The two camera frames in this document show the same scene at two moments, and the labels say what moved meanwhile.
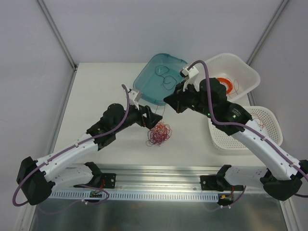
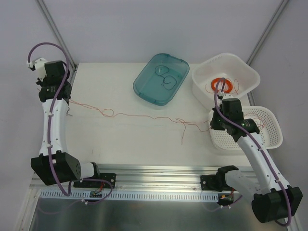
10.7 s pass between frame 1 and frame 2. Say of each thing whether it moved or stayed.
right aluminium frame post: stayed
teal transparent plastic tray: stayed
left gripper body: moved
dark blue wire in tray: stayed
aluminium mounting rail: stayed
